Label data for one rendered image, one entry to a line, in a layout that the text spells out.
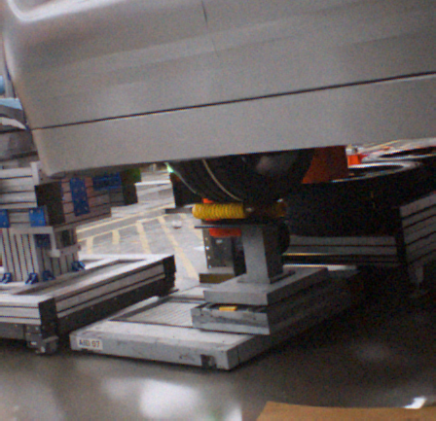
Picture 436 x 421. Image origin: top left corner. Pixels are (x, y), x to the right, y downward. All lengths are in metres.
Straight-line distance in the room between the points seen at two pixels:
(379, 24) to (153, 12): 0.53
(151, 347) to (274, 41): 1.71
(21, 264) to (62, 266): 0.18
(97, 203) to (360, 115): 2.32
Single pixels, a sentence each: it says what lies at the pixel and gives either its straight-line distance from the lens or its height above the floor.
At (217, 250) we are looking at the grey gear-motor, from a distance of 3.65.
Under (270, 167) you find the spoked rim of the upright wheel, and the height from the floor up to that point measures 0.63.
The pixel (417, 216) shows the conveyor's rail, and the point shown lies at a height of 0.33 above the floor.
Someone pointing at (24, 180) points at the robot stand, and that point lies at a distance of 3.52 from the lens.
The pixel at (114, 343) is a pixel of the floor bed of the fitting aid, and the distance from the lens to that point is 3.30.
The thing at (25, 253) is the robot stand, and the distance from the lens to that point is 3.92.
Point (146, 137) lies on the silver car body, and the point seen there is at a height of 0.85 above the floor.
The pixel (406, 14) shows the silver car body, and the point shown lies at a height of 1.01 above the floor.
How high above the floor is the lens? 0.91
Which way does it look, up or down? 7 degrees down
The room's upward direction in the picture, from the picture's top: 8 degrees counter-clockwise
